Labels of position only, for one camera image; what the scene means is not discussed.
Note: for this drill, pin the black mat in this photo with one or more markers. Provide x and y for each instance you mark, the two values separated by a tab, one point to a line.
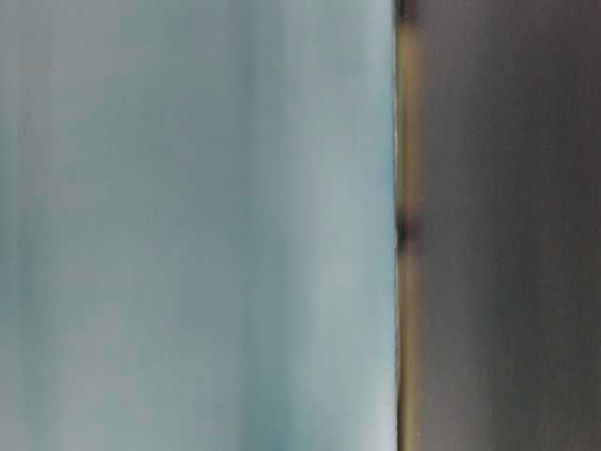
508	224

